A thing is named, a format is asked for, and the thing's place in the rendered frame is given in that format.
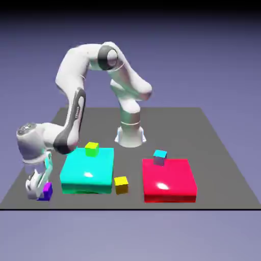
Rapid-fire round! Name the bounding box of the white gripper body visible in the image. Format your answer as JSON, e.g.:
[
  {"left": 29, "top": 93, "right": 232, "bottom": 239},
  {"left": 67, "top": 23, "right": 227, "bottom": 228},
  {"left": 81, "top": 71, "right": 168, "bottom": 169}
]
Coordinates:
[{"left": 24, "top": 168, "right": 51, "bottom": 200}]

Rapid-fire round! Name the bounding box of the small purple cube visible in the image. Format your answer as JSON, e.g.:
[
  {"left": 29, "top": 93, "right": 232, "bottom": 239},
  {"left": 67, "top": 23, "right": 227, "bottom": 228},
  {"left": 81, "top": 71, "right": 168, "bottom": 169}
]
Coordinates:
[{"left": 37, "top": 181, "right": 54, "bottom": 202}]

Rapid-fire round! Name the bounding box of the small green cube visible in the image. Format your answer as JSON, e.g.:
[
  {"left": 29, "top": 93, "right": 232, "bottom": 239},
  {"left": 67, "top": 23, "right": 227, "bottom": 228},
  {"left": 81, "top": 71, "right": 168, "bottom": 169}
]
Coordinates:
[{"left": 84, "top": 141, "right": 100, "bottom": 158}]

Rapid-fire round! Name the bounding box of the small yellow cube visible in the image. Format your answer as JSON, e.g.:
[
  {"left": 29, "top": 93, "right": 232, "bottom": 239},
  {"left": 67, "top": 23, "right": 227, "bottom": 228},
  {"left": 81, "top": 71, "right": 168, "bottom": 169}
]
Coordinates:
[{"left": 113, "top": 175, "right": 129, "bottom": 195}]

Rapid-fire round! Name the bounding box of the small cyan cube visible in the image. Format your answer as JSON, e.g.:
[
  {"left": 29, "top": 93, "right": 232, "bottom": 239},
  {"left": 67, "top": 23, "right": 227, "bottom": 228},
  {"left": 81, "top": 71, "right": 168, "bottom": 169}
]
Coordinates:
[{"left": 152, "top": 149, "right": 168, "bottom": 167}]

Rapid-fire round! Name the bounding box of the large cyan box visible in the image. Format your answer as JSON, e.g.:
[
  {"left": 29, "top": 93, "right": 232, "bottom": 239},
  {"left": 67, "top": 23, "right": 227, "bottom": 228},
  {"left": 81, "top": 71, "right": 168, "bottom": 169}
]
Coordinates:
[{"left": 59, "top": 147, "right": 115, "bottom": 195}]

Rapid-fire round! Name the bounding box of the large red box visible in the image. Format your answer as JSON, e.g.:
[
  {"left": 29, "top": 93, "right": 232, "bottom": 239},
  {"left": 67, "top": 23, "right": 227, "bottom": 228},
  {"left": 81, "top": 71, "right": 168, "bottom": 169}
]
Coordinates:
[{"left": 142, "top": 158, "right": 198, "bottom": 204}]

